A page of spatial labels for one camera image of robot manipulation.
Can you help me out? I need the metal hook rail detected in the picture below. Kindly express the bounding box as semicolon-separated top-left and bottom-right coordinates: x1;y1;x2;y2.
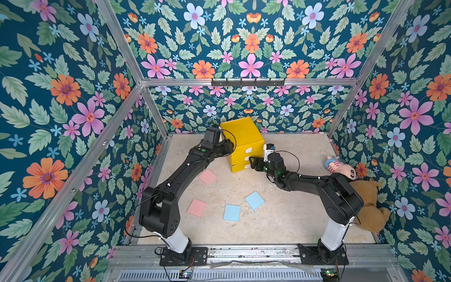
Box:
210;78;285;88

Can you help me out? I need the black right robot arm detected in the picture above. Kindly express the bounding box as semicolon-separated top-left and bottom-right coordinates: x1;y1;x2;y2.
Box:
250;153;364;253

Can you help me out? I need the pink plush doll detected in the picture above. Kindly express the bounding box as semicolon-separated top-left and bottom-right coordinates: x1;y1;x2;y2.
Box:
324;156;358;181

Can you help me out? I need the pink sticky note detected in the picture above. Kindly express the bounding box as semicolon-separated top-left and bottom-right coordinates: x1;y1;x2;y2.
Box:
187;199;207;218
197;169;217;186

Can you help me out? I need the brown teddy bear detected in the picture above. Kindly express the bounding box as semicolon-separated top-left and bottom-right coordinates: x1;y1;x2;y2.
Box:
350;180;391;235

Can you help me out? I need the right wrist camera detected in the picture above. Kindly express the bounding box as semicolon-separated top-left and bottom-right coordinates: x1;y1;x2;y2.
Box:
263;143;276;162

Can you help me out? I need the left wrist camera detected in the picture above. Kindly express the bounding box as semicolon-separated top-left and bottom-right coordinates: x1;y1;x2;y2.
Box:
204;125;222;143

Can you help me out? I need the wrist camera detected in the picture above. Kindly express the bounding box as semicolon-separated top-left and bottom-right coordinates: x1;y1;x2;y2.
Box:
263;143;276;162
204;125;222;143

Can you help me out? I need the yellow drawer cabinet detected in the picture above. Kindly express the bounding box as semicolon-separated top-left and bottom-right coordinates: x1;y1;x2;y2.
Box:
220;117;265;173

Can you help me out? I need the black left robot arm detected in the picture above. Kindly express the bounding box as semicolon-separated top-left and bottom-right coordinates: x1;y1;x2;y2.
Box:
139;126;237;255

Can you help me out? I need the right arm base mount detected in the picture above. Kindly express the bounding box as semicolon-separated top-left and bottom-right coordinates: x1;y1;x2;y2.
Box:
297;240;349;266

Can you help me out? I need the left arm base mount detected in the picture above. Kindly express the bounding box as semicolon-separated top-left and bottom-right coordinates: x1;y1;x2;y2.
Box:
157;247;209;267

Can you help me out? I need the blue sticky note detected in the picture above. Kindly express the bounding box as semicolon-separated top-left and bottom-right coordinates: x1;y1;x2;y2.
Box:
245;191;265;210
223;204;241;222

